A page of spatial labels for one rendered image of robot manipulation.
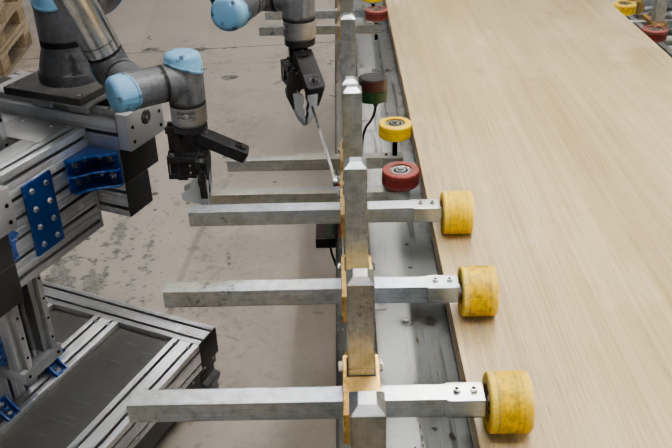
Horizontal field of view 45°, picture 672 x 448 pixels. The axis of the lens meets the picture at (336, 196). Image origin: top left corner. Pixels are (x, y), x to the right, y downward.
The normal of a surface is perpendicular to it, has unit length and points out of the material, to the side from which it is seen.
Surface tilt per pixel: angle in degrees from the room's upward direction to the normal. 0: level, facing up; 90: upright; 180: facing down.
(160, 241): 0
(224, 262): 0
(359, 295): 90
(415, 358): 0
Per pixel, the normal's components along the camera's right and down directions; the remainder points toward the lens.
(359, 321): 0.00, 0.48
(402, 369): -0.03, -0.88
